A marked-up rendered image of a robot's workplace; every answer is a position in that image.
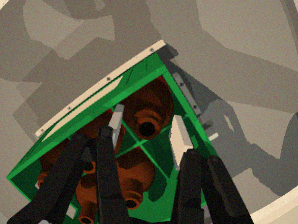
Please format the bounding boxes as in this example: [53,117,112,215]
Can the green crate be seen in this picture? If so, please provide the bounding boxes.
[6,51,219,223]

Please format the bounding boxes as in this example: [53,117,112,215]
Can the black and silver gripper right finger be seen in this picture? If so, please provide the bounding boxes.
[169,115,254,224]

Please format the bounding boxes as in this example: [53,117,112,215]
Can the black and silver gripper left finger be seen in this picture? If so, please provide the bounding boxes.
[7,104,131,224]

